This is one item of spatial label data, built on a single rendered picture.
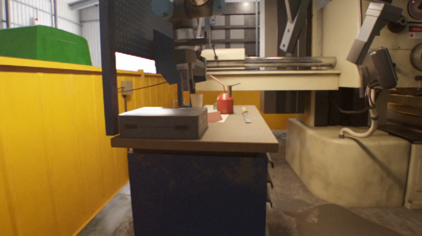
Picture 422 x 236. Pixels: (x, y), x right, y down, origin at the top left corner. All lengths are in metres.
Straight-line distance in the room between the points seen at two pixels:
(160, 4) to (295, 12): 0.45
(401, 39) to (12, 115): 2.56
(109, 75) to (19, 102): 0.68
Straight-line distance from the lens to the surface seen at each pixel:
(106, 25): 0.74
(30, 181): 1.40
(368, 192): 2.35
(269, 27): 2.47
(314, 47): 2.56
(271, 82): 2.02
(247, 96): 4.14
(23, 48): 3.39
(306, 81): 2.11
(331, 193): 2.30
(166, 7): 0.69
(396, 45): 2.18
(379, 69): 1.43
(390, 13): 0.44
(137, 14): 0.95
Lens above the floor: 1.12
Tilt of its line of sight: 6 degrees down
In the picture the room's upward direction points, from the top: 1 degrees counter-clockwise
